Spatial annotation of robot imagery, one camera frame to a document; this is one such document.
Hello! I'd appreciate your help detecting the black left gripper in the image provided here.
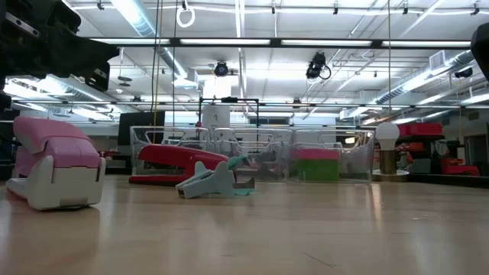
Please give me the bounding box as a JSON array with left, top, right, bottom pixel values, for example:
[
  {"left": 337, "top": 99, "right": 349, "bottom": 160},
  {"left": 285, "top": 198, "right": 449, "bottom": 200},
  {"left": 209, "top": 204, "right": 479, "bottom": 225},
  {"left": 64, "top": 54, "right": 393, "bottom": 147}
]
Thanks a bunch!
[{"left": 0, "top": 0, "right": 120, "bottom": 92}]

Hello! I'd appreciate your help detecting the pink and white stapler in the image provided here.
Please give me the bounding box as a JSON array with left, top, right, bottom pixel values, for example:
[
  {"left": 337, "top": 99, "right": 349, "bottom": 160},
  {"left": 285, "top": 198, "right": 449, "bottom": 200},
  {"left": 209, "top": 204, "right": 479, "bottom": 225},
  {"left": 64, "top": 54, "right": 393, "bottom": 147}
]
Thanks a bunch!
[{"left": 5, "top": 115, "right": 107, "bottom": 212}]

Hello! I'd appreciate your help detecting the red stapler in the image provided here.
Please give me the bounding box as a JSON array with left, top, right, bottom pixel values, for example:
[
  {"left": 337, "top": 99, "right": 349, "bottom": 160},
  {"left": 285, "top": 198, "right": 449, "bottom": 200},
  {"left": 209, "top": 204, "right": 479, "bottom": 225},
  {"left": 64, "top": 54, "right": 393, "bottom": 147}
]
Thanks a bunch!
[{"left": 128, "top": 144, "right": 232, "bottom": 187}]

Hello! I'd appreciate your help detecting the teal staple remover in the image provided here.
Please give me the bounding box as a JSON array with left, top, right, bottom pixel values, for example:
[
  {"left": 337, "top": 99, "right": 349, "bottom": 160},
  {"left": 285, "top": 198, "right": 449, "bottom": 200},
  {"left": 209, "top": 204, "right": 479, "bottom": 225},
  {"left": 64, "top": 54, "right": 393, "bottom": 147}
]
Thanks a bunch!
[{"left": 175, "top": 154, "right": 256, "bottom": 199}]

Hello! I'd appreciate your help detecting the green tape roll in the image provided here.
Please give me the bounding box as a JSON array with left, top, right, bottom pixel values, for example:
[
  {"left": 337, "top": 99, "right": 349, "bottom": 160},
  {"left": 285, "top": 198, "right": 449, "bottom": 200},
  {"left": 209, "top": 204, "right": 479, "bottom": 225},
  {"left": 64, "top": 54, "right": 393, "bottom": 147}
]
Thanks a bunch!
[
  {"left": 292, "top": 170, "right": 340, "bottom": 182},
  {"left": 292, "top": 159, "right": 340, "bottom": 172}
]

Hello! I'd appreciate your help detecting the black monitor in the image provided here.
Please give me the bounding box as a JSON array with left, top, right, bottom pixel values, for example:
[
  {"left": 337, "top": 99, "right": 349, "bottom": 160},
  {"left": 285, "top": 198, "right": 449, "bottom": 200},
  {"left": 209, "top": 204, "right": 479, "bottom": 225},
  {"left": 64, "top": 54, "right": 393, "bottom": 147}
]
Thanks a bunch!
[{"left": 117, "top": 110, "right": 166, "bottom": 146}]

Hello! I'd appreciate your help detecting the white pillar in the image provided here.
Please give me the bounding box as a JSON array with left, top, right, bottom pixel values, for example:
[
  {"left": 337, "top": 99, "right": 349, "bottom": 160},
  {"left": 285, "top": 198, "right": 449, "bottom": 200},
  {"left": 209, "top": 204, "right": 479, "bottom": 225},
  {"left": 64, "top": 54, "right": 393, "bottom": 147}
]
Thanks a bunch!
[{"left": 201, "top": 105, "right": 232, "bottom": 131}]

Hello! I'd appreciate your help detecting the black overhead rig beam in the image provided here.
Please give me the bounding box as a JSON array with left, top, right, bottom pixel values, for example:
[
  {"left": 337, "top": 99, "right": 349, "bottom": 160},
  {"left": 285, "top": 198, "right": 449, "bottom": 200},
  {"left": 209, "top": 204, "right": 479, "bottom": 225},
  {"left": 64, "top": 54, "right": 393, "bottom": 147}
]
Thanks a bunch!
[{"left": 87, "top": 37, "right": 473, "bottom": 50}]

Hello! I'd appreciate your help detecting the white bulb lamp brass base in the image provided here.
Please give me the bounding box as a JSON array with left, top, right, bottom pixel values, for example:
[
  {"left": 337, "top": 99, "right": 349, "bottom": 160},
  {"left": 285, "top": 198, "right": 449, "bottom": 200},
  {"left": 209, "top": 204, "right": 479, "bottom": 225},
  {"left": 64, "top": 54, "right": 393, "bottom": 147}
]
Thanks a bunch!
[{"left": 372, "top": 121, "right": 410, "bottom": 183}]

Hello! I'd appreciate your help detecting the red storage crate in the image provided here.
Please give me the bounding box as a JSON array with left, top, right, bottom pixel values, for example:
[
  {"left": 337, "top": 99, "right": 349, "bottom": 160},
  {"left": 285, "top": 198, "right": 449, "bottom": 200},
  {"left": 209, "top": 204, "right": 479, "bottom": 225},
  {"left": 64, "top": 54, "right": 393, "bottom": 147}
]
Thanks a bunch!
[
  {"left": 441, "top": 158, "right": 481, "bottom": 177},
  {"left": 397, "top": 121, "right": 444, "bottom": 138}
]

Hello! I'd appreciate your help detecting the black hanging cable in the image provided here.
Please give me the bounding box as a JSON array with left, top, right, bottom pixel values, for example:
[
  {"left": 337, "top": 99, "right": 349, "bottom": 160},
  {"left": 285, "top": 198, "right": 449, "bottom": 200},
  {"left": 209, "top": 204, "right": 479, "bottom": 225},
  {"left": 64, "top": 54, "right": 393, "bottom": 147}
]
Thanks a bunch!
[{"left": 150, "top": 0, "right": 161, "bottom": 112}]

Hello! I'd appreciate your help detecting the white hanging ring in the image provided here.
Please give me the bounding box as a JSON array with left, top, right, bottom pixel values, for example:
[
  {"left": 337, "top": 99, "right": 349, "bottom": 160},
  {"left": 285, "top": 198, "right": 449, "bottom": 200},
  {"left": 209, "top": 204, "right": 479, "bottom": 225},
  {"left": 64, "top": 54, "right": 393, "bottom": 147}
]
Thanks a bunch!
[{"left": 176, "top": 6, "right": 196, "bottom": 28}]

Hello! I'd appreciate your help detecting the round black ceiling camera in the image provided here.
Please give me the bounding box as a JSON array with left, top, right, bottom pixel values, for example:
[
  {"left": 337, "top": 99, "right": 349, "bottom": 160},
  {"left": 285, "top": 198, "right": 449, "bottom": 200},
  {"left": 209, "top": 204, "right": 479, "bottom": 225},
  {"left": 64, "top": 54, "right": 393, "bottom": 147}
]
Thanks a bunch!
[{"left": 213, "top": 60, "right": 229, "bottom": 78}]

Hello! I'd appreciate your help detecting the black ceiling camera with cable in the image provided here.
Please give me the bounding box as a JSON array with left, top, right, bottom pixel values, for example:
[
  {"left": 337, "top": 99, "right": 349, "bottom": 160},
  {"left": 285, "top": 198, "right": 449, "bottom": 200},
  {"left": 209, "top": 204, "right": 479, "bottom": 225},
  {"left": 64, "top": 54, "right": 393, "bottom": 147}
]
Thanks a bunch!
[{"left": 305, "top": 51, "right": 332, "bottom": 81}]

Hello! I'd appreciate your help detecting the thin hanging cable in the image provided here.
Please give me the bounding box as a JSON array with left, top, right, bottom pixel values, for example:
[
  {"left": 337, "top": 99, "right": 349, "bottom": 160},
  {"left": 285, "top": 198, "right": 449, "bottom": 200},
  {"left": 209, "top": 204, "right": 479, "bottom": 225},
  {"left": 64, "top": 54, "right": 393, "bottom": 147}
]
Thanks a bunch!
[{"left": 387, "top": 0, "right": 393, "bottom": 115}]

